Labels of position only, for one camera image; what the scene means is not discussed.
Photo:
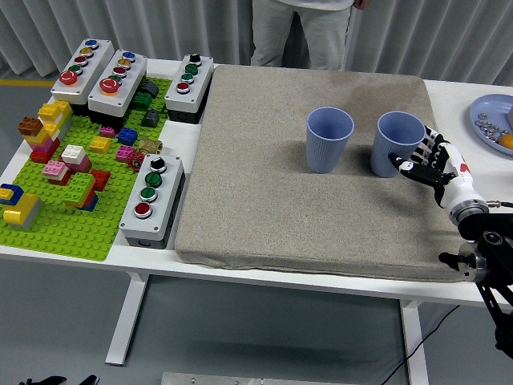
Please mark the person's left hand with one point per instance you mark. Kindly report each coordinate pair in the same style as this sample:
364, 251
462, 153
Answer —
362, 3

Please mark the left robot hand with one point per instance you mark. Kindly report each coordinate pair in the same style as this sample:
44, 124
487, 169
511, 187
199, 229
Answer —
50, 380

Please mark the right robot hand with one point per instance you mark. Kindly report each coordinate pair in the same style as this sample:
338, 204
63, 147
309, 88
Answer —
457, 180

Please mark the blue ribbed cup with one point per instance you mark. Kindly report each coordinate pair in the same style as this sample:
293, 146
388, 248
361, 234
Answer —
324, 148
380, 146

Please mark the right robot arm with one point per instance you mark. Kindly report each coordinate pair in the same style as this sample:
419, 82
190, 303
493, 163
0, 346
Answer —
491, 240

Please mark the orange fruit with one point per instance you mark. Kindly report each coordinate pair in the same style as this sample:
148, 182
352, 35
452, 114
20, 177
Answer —
507, 140

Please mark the person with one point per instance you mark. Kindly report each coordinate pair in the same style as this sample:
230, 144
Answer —
300, 32

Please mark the blue plate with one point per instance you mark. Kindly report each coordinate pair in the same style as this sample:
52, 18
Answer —
491, 105

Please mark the white table leg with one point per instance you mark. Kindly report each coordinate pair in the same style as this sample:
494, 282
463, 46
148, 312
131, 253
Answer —
417, 345
128, 317

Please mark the green studded baseplate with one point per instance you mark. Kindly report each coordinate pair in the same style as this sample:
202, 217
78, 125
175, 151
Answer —
60, 236

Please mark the blue yellow grey brick stack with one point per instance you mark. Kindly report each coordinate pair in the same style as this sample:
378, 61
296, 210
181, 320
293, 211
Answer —
20, 208

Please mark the four-button control box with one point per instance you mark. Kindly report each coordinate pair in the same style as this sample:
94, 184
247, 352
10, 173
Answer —
199, 82
167, 192

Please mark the green orange blue brick stack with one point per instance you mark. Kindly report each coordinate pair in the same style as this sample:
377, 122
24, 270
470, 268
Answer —
79, 188

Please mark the grey-brown mat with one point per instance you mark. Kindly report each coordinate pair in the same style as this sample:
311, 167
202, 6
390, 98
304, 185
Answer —
260, 180

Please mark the grey pleated curtain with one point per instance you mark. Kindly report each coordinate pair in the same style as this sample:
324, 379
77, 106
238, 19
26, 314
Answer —
160, 24

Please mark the red toy brick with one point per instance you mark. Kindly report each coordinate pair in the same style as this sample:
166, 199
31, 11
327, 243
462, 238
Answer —
101, 179

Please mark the pink white red brick stack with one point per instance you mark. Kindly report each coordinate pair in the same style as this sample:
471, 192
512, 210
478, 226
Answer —
55, 170

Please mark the dark grey curved brick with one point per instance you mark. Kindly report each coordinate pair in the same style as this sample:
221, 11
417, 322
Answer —
150, 87

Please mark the magenta toy brick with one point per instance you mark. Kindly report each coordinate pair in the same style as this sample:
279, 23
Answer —
125, 153

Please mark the yellow toy brick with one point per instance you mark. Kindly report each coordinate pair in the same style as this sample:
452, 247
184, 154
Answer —
100, 144

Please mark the grey sloped toy brick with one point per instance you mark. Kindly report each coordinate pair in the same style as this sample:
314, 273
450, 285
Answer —
150, 118

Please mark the dark green toy brick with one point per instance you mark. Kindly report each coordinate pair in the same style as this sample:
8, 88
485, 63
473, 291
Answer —
141, 100

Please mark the five-button control box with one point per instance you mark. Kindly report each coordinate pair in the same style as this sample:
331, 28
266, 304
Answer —
129, 86
95, 66

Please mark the brown yellow red brick stack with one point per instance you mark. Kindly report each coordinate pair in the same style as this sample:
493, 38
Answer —
34, 128

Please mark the brass pipe fitting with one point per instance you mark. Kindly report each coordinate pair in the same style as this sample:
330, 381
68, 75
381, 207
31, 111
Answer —
150, 146

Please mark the small pink toy brick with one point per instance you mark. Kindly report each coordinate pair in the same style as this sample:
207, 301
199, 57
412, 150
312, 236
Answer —
107, 131

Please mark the blue toy brick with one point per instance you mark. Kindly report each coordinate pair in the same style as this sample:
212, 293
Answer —
127, 135

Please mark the yellow white green brick stack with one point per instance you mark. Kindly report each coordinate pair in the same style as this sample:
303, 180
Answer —
54, 111

